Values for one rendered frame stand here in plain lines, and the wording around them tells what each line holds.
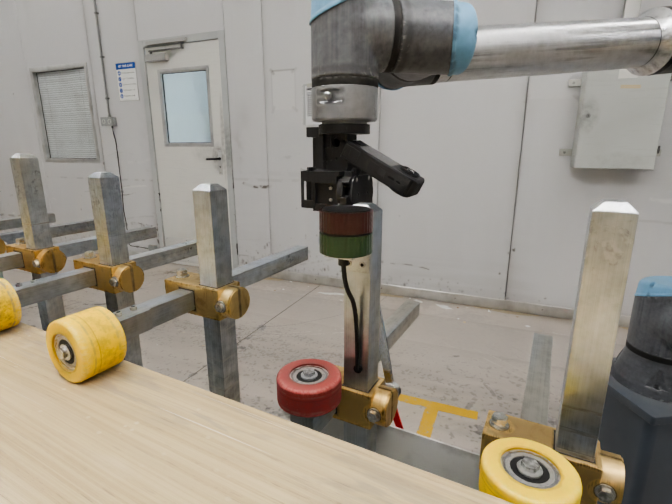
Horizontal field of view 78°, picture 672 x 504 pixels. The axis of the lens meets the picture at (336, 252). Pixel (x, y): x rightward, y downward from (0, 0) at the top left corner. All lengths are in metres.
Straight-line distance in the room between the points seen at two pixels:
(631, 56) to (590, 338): 0.62
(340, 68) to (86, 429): 0.49
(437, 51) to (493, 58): 0.21
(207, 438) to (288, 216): 3.25
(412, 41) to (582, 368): 0.42
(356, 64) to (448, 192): 2.65
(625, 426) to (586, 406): 0.79
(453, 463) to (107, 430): 0.41
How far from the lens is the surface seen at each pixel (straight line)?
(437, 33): 0.60
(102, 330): 0.57
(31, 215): 1.04
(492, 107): 3.14
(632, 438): 1.28
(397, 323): 0.78
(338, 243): 0.43
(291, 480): 0.40
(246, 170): 3.82
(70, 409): 0.56
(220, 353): 0.69
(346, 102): 0.55
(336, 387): 0.51
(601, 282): 0.45
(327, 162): 0.59
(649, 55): 1.00
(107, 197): 0.82
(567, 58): 0.88
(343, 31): 0.57
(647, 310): 1.23
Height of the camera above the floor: 1.18
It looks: 14 degrees down
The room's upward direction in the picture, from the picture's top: straight up
